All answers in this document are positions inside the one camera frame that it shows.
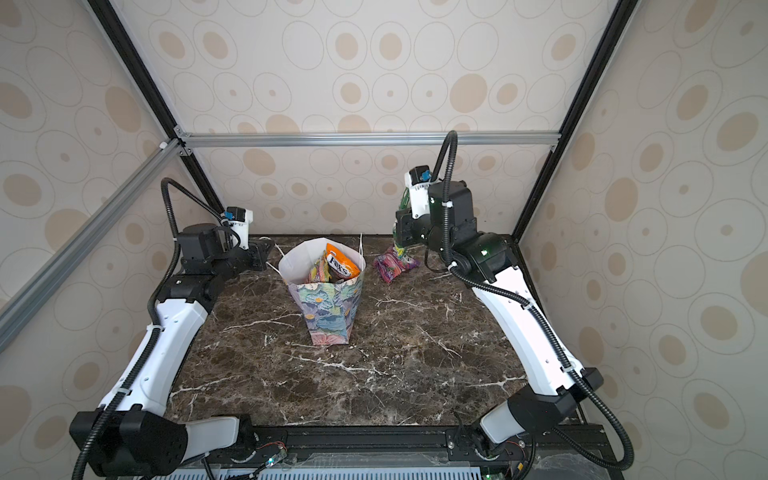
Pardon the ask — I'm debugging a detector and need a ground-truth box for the purple pink snack bag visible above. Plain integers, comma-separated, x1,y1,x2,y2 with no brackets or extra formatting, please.
374,245,420,284

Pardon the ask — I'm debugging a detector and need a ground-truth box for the orange snack bag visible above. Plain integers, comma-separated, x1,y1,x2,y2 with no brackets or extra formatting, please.
324,243,361,281

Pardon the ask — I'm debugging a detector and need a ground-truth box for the floral paper bag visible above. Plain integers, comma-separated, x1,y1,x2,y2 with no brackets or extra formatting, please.
275,237,366,346

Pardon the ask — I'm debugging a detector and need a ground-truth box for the green spring tea snack bag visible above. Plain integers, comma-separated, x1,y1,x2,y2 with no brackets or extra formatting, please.
393,188,416,258

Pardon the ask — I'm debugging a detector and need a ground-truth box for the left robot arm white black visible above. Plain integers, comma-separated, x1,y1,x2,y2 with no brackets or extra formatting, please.
69,222,275,479

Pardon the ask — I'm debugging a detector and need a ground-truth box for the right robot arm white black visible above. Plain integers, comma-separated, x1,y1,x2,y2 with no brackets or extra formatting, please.
394,179,604,446

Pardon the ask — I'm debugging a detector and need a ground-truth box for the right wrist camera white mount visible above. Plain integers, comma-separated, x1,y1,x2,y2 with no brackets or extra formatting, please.
404,165,432,219

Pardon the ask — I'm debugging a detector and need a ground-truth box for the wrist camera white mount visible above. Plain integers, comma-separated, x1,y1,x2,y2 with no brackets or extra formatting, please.
221,206,253,250
404,165,432,219

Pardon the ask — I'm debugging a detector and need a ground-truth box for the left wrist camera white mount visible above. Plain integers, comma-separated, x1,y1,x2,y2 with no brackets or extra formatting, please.
221,206,253,250

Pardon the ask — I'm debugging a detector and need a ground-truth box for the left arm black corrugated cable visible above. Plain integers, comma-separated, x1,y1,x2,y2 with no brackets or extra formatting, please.
70,177,241,480

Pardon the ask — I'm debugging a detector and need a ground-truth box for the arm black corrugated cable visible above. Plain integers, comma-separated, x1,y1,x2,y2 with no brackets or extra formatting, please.
424,130,636,471
70,177,241,480

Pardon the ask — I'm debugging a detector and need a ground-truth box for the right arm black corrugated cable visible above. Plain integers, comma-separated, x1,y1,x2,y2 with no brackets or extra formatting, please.
424,130,636,471

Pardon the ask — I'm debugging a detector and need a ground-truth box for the silver aluminium rail back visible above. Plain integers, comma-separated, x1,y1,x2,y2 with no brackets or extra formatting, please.
181,131,560,148

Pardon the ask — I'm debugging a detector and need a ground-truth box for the silver aluminium rail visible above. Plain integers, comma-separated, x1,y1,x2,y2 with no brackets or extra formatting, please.
181,131,560,148
1,139,181,350

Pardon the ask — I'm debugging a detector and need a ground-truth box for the silver aluminium rail left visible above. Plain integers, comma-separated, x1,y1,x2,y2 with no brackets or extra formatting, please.
1,139,181,350

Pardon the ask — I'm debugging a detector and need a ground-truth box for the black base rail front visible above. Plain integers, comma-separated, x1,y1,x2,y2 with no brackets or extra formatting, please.
169,424,623,479

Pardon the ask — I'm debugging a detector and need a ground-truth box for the black corner frame post left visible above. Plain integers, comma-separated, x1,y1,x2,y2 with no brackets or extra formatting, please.
86,0,225,213

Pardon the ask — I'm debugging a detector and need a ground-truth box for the black corner frame post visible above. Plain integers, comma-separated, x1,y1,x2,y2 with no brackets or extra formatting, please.
86,0,225,213
512,0,639,245

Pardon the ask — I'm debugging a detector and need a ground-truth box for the black corner frame post right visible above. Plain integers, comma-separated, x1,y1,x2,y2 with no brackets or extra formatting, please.
512,0,639,245

